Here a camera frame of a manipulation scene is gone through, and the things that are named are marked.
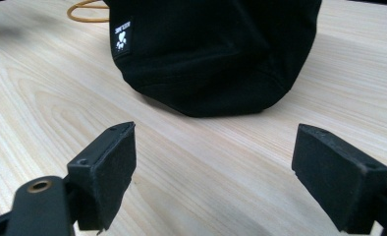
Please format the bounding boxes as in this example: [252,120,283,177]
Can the tan rope loop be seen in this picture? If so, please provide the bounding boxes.
[66,0,111,24]

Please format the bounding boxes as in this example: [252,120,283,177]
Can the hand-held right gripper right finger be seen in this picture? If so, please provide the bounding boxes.
[291,123,387,235]

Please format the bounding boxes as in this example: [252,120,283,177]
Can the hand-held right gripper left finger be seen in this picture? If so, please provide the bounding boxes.
[66,121,138,234]

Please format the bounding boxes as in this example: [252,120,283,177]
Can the black cloth bag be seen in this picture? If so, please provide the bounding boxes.
[103,0,323,118]

